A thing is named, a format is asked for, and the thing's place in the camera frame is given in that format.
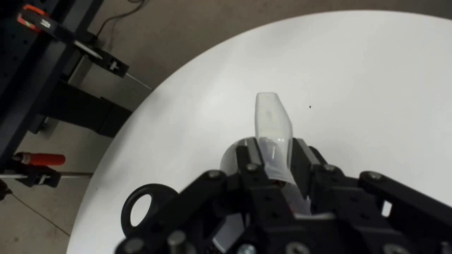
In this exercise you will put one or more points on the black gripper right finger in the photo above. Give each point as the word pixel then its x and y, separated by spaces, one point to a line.
pixel 308 163

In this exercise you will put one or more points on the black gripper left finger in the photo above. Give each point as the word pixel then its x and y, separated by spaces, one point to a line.
pixel 248 163

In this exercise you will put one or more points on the clear plastic measuring cup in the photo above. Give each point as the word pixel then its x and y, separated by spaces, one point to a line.
pixel 272 122

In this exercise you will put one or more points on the black robot mounting stand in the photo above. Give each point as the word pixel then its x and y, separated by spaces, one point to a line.
pixel 28 94

